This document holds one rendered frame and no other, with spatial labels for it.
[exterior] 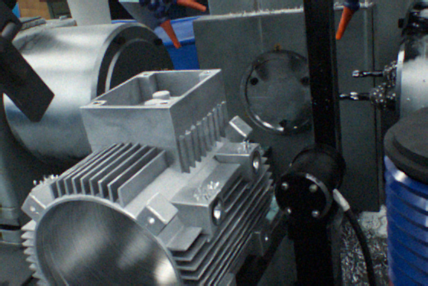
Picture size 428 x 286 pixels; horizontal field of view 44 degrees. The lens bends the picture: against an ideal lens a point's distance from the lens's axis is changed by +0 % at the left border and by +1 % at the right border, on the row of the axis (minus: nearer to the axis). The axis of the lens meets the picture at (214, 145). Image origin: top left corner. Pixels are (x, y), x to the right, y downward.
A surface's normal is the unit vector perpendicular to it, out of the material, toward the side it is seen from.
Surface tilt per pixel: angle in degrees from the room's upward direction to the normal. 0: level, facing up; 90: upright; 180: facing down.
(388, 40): 90
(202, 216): 90
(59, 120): 88
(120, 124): 90
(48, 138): 103
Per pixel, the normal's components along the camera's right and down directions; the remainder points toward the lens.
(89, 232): 0.87, -0.12
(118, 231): 0.76, -0.35
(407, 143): -0.15, -0.92
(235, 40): -0.42, 0.40
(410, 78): -0.44, -0.07
